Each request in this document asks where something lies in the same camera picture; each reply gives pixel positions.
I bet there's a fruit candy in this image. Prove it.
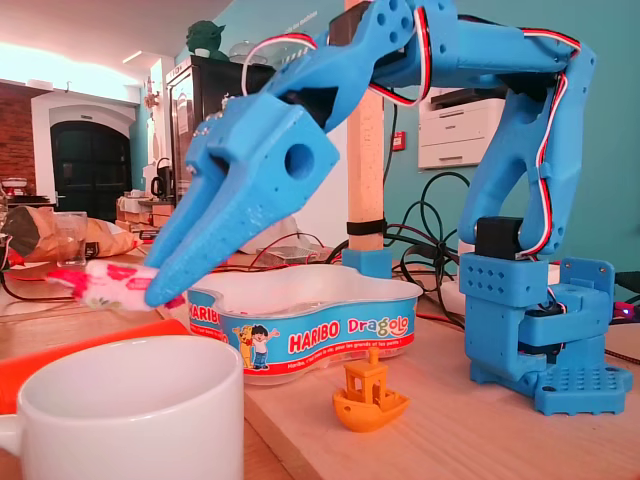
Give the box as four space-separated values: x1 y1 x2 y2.
47 262 186 314

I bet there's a black electric kettle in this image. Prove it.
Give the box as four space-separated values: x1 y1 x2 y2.
149 157 175 199

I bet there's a grey crumpled cloth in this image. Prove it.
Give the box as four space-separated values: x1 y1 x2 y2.
239 217 301 254

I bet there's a silver mesh power supply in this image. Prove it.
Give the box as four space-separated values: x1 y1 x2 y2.
255 244 326 266

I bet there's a black glass-door fridge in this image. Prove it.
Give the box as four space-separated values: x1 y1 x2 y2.
166 54 281 221

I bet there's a brown crisps bag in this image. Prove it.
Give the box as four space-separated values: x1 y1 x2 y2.
2 205 144 264

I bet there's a clear glass dome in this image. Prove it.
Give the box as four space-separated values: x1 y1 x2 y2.
228 39 269 66

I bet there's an orange foam cylinder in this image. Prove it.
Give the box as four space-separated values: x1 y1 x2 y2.
0 319 191 416

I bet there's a dark arched door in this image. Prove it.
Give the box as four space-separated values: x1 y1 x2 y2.
49 121 132 209

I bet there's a green Yoda figure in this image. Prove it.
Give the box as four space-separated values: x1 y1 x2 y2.
185 19 231 62

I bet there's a clear drinking glass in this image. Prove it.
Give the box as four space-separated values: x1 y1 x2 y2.
53 210 90 268

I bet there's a clear Haribo candy tub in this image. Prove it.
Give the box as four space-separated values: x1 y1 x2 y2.
183 263 424 385

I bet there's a white office printer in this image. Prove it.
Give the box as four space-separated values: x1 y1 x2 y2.
417 85 509 171

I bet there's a red kitchen appliance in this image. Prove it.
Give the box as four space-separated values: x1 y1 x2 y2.
0 175 37 200

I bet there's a white ceramic mug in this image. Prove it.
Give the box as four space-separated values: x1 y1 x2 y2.
0 334 246 480

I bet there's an orange 3D-printed toy boat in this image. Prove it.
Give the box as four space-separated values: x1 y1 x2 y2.
332 347 411 434

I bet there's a light wooden base board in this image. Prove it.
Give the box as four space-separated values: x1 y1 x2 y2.
144 259 640 480

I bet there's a red wire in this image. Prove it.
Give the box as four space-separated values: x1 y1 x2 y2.
249 232 326 271

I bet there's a white red black servo cable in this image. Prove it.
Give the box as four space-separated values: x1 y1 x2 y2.
241 34 319 96

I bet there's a light wooden post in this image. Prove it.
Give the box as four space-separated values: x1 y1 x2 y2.
344 0 386 251

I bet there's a black strap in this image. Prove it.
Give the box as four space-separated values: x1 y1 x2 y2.
346 219 387 237

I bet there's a blue printed post base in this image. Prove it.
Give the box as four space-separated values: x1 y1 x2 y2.
342 248 394 279

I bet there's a black cable bundle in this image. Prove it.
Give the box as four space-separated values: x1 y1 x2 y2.
384 172 474 321

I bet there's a black power cable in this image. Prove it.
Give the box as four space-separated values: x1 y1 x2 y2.
0 272 76 304

